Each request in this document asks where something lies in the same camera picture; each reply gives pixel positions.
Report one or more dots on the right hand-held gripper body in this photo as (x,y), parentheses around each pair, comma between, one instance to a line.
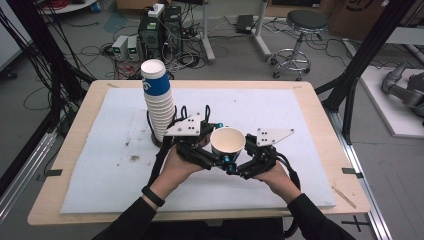
(266,136)

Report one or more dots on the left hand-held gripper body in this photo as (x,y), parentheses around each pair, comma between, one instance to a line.
(186,128)

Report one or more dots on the single blue white paper cup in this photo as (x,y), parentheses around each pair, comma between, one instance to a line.
(228,140)

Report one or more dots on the stack of paper cups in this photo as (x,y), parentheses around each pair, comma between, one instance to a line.
(159,100)

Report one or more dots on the person's right hand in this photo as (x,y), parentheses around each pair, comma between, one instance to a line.
(280,181)

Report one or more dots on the person's left hand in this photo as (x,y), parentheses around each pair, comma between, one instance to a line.
(173,173)

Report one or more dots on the person's dark trousers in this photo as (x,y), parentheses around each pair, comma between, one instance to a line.
(216,231)

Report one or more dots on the black wristband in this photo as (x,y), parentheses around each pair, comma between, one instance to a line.
(153,196)

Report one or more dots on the white foam mat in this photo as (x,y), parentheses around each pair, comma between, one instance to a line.
(116,180)

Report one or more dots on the black tape strip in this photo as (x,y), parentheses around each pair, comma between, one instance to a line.
(53,172)
(350,171)

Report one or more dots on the white desk leg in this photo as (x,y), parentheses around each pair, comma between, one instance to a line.
(261,33)
(207,36)

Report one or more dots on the grey bench power supply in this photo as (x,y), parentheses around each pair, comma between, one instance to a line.
(132,48)
(120,46)

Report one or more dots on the black computer tower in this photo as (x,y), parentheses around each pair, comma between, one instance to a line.
(173,26)
(151,36)

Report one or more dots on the flat black box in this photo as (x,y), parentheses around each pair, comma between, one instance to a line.
(244,23)

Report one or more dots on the black round stool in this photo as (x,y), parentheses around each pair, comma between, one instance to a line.
(305,21)

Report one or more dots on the white power strip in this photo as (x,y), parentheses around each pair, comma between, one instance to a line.
(156,10)

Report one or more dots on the white platform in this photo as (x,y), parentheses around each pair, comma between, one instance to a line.
(390,116)

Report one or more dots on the brown cardboard box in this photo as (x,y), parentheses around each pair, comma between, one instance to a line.
(350,20)

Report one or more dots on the white round table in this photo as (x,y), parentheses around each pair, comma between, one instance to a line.
(70,6)

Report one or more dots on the aluminium rail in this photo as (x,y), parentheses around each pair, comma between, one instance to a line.
(23,176)
(363,173)

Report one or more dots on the black metal frame strut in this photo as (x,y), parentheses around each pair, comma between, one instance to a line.
(366,53)

